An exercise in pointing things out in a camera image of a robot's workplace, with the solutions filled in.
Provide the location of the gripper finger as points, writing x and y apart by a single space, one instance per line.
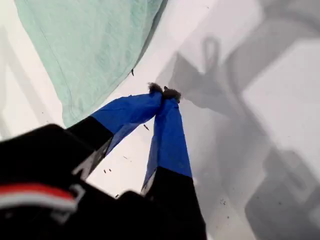
125 112
170 145

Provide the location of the pale green T-shirt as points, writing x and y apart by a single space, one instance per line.
87 50

